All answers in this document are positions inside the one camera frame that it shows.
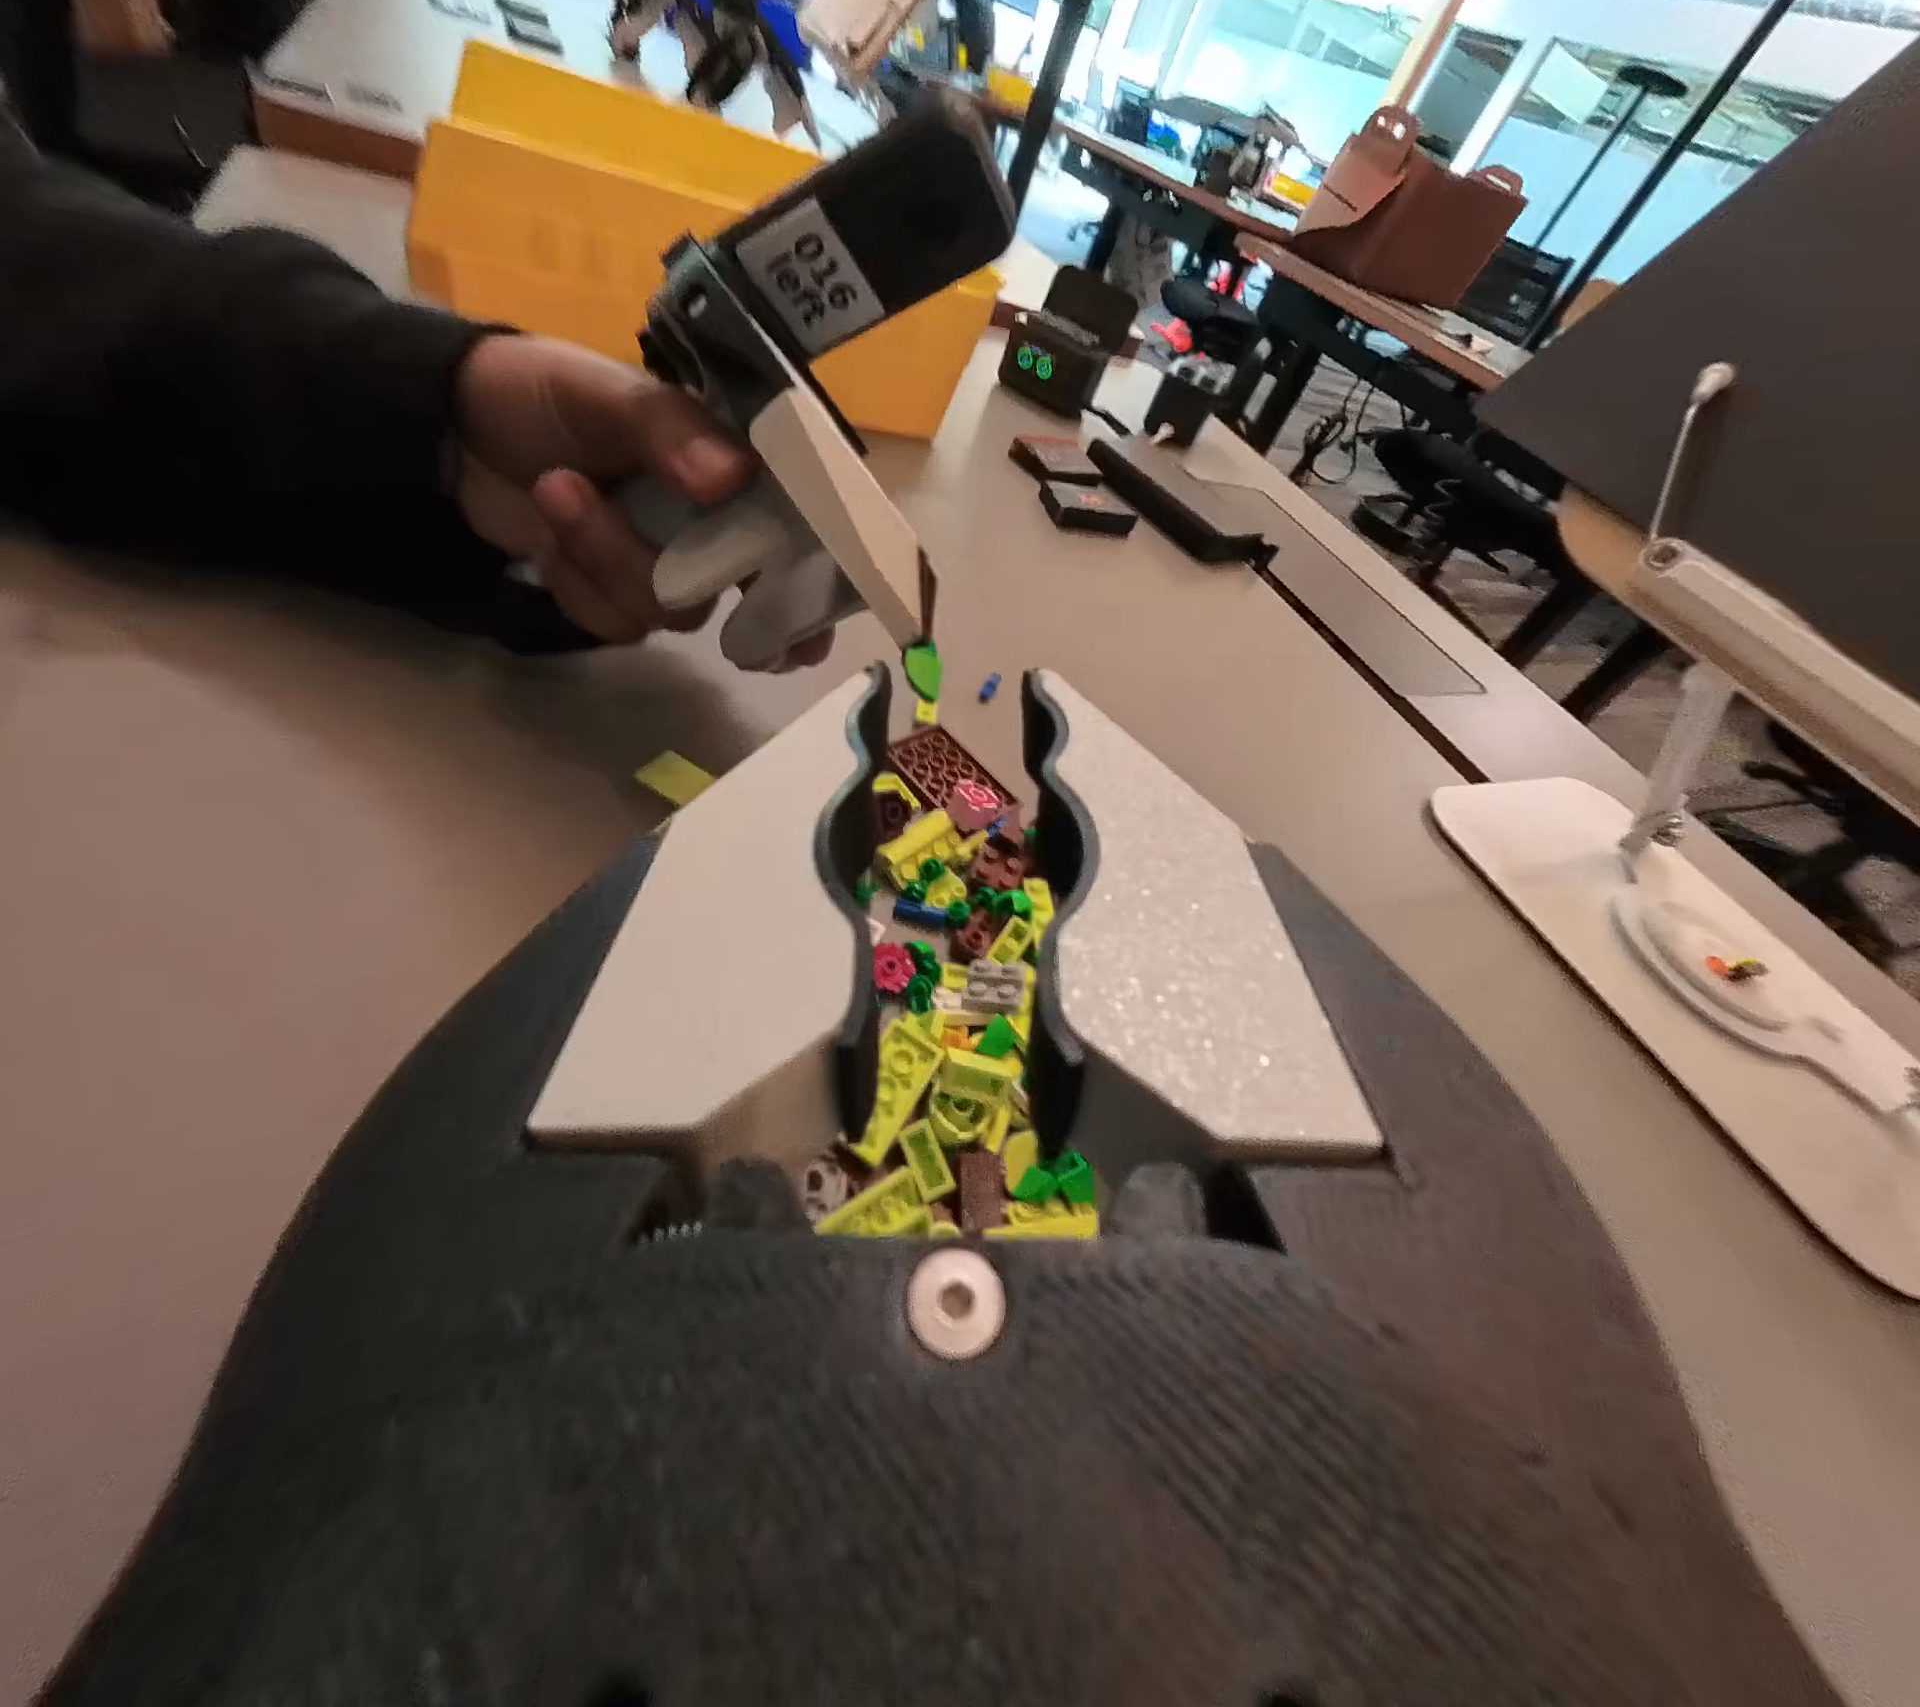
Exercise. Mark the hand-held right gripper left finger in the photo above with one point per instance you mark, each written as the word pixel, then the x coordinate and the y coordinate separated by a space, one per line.
pixel 704 989

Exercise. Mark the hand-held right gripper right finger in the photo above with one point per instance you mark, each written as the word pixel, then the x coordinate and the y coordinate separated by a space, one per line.
pixel 1201 989

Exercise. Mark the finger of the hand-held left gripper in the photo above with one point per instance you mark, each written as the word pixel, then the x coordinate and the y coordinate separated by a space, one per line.
pixel 840 507

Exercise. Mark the green toy leaf piece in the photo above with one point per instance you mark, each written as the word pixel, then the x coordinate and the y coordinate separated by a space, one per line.
pixel 925 673

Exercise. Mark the pile of colourful toy bricks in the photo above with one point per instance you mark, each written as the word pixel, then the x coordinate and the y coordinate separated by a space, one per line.
pixel 961 1063

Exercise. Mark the person's left forearm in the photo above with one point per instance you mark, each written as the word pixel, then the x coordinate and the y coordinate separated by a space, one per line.
pixel 224 387

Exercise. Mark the person's left hand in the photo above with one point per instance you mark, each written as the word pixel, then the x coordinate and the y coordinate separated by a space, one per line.
pixel 554 447

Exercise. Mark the black charging case green lights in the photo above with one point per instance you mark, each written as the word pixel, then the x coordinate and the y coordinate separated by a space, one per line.
pixel 1058 365

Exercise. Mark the black flat battery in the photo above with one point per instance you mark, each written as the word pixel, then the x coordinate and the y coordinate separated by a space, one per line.
pixel 1089 511
pixel 1053 459

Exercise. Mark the black power brick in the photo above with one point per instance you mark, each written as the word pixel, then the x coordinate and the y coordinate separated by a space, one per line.
pixel 1179 501

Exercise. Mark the yellow plastic bin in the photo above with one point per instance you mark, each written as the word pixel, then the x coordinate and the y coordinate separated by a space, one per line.
pixel 570 223

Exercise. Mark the white stand base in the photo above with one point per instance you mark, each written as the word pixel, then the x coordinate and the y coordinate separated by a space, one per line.
pixel 1560 869

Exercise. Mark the brown top background desk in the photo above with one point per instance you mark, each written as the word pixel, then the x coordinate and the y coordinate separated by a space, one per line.
pixel 1350 291

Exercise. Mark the brown cardboard box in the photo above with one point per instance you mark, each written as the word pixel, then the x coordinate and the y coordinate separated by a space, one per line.
pixel 1425 223

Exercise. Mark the black floor lamp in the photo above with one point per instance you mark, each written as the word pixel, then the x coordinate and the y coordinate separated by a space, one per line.
pixel 1754 43
pixel 1612 147

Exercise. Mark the black office chair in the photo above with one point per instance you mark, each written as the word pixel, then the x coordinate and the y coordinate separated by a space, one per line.
pixel 151 13

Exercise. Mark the black monitor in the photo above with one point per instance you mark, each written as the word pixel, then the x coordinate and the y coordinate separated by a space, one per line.
pixel 1801 357

